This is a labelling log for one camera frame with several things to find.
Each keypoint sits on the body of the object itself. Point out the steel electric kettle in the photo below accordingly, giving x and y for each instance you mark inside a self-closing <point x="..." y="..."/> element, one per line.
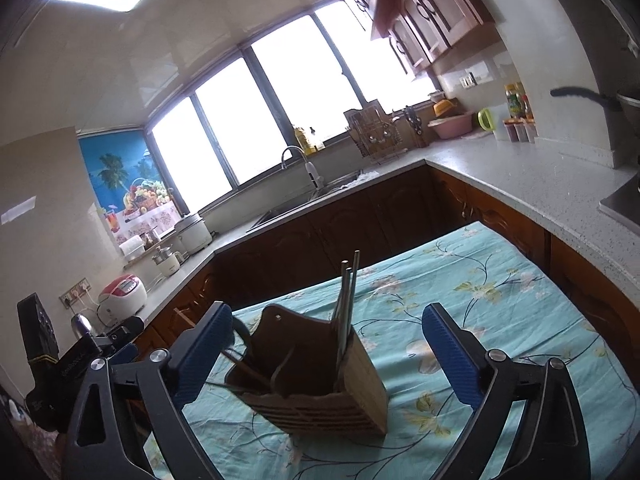
<point x="81" y="327"/>

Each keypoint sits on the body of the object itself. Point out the orange bowl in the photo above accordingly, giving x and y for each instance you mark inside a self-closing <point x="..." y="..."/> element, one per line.
<point x="445" y="108"/>

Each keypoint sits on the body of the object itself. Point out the dish rack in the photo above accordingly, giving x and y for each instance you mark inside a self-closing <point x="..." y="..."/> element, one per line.
<point x="375" y="135"/>

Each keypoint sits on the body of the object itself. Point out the steel sink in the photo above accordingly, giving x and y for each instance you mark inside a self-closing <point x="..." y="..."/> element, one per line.
<point x="300" y="205"/>

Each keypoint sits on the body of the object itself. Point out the chrome faucet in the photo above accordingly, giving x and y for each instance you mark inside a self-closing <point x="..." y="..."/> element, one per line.
<point x="315" y="175"/>

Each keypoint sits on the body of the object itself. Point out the white rag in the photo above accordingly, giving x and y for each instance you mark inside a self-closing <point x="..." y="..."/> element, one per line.
<point x="365" y="179"/>

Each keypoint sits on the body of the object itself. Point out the metal chopstick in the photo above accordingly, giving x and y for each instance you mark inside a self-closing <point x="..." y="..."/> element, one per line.
<point x="355" y="280"/>
<point x="343" y="285"/>
<point x="348" y="300"/>

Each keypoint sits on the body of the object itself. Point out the seasoning jar set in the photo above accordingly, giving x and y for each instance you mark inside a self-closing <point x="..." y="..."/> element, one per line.
<point x="520" y="131"/>

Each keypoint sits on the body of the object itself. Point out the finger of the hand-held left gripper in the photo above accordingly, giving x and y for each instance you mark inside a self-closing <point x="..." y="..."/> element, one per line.
<point x="125" y="332"/>

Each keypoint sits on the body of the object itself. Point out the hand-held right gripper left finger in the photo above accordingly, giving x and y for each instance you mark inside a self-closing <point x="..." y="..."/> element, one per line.
<point x="210" y="345"/>

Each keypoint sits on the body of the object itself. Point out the red white rice cooker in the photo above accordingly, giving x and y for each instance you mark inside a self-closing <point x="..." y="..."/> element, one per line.
<point x="122" y="297"/>

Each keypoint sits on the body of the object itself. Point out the pink basin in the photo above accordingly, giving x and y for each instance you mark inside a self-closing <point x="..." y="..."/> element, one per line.
<point x="450" y="127"/>

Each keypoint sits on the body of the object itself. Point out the wooden base cabinets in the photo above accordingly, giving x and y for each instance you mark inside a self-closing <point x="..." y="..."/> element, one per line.
<point x="350" y="220"/>

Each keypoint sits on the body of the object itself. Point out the kitchen window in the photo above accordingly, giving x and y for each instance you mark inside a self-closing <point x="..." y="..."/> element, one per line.
<point x="300" y="85"/>

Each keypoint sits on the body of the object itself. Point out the wooden utensil holder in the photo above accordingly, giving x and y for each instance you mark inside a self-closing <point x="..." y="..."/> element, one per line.
<point x="360" y="385"/>

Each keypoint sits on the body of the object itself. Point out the green cup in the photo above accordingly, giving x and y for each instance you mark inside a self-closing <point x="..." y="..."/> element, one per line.
<point x="486" y="120"/>

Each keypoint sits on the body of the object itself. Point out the wooden wall cabinets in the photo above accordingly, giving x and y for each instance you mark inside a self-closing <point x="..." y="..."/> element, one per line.
<point x="440" y="10"/>

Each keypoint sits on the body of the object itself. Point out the small white pot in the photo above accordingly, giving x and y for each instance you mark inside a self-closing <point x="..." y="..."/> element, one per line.
<point x="167" y="262"/>

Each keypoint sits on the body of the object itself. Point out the white slow cooker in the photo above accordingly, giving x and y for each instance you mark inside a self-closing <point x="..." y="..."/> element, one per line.
<point x="194" y="235"/>

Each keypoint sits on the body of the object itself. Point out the tropical fruit printed blind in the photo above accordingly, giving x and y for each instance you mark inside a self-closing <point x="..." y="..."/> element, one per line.
<point x="120" y="175"/>

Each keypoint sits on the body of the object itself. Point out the white box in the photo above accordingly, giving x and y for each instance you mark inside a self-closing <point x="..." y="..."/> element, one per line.
<point x="132" y="250"/>

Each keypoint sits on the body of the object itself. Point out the white paper label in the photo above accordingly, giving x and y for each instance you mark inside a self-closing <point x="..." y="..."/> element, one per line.
<point x="17" y="210"/>

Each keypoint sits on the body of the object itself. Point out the wall power outlet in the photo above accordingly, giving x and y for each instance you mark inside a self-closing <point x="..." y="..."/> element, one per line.
<point x="75" y="292"/>

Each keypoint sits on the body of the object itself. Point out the black cooktop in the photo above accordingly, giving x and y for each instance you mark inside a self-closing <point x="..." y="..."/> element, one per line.
<point x="622" y="202"/>

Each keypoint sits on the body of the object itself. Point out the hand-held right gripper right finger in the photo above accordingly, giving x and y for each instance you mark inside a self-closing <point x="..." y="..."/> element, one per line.
<point x="450" y="355"/>

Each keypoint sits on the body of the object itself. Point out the floral teal tablecloth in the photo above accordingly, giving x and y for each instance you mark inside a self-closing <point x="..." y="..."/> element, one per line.
<point x="500" y="310"/>

